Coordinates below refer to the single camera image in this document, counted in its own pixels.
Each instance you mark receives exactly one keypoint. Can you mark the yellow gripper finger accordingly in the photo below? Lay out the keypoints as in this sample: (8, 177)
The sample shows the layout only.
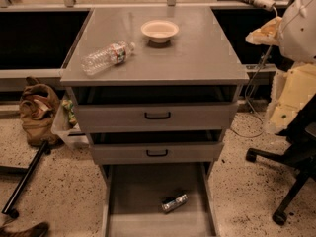
(267, 34)

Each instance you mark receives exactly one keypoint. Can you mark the silver redbull can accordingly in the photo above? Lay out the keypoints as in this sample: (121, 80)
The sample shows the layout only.
(171, 203)

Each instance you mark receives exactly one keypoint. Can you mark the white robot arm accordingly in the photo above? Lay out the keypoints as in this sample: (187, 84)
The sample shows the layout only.
(295, 35)

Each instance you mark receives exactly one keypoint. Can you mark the middle grey drawer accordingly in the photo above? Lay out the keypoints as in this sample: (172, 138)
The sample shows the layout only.
(156, 147)

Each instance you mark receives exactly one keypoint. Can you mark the grey drawer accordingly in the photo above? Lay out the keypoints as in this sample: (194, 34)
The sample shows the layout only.
(156, 147)
(134, 197)
(137, 118)

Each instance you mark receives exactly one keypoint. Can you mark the grey drawer cabinet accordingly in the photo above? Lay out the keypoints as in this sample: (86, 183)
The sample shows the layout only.
(197, 65)

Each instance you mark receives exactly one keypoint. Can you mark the top grey drawer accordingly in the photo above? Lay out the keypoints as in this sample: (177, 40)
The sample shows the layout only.
(137, 118)

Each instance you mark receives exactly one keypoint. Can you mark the bottom grey drawer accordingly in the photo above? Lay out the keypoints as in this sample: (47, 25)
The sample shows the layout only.
(134, 197)

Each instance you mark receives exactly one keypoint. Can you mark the white paper bowl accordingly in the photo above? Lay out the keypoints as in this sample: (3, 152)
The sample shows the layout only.
(159, 31)

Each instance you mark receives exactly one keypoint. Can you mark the black office chair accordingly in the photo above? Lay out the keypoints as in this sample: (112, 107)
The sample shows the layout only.
(301, 154)

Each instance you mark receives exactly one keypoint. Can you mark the clear plastic water bottle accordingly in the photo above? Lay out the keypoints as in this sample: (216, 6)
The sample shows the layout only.
(114, 54)

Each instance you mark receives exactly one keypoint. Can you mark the green snack packet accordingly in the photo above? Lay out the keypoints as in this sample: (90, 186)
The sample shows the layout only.
(68, 106)

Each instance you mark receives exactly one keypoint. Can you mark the clear plastic bin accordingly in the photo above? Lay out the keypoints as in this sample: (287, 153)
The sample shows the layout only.
(70, 135)

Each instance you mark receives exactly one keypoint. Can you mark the black metal leg with caster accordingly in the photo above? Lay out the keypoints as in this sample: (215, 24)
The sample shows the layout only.
(25, 173)

